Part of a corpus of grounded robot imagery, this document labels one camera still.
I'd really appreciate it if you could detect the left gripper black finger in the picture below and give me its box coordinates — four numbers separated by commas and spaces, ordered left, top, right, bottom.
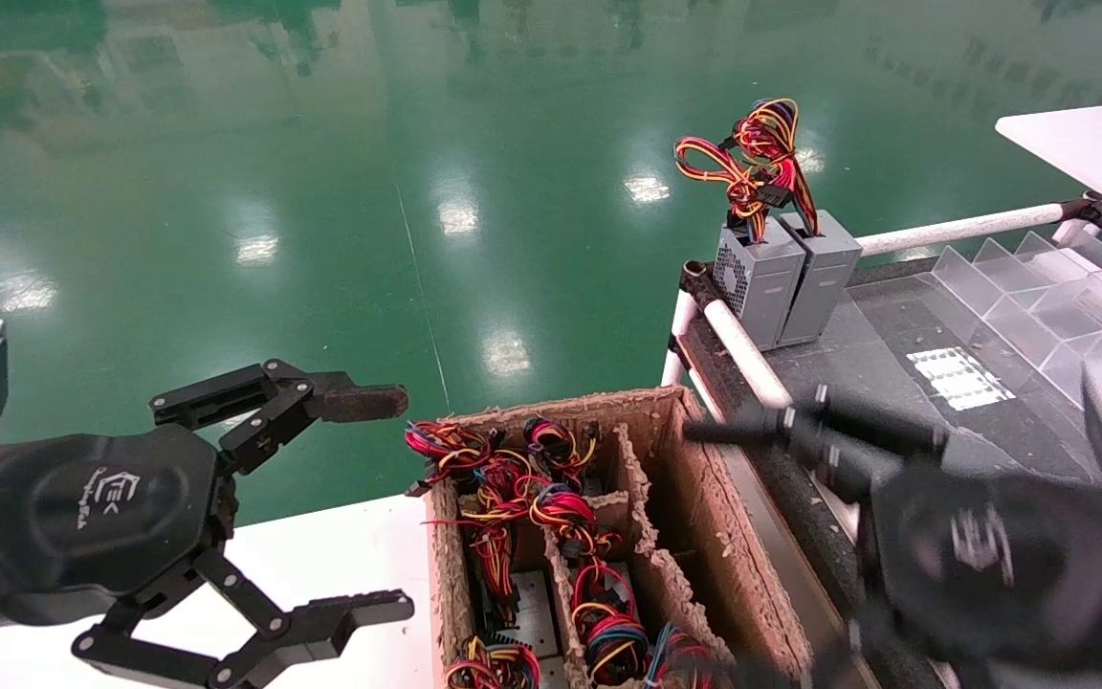
73, 547, 415, 689
149, 359, 410, 477

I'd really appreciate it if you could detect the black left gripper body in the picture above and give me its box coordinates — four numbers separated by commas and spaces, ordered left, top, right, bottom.
0, 426, 236, 625

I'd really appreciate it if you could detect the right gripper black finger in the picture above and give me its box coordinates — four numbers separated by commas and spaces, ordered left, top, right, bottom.
704, 617, 982, 689
685, 385, 946, 499

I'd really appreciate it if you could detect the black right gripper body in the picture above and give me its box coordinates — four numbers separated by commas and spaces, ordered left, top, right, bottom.
871, 464, 1102, 661

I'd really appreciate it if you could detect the grey power supply with wires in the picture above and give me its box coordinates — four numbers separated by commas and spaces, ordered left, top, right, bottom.
645, 622, 716, 689
731, 96, 864, 347
446, 634, 544, 689
404, 421, 506, 494
524, 416, 600, 479
524, 481, 621, 561
570, 563, 652, 682
460, 478, 563, 661

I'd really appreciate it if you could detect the brown cardboard divider box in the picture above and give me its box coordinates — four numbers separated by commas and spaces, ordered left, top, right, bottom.
422, 386, 827, 689

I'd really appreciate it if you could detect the grey vented power supply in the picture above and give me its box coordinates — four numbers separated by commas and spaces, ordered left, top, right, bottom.
673, 137, 806, 351

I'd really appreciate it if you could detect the white pipe leg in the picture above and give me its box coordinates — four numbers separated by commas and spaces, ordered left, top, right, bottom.
661, 287, 700, 387

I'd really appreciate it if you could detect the white grid label sticker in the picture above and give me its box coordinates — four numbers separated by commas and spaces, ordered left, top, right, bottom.
905, 346, 1016, 411

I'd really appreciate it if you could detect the black pipe corner connector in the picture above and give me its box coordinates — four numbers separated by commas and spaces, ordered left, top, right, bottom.
1053, 191, 1102, 238
680, 260, 734, 312

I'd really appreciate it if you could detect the clear acrylic divider organizer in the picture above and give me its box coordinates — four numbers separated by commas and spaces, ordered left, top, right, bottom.
929, 230, 1102, 408

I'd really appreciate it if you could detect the white flat table board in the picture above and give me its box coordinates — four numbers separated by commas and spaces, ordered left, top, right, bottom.
996, 99, 1102, 233

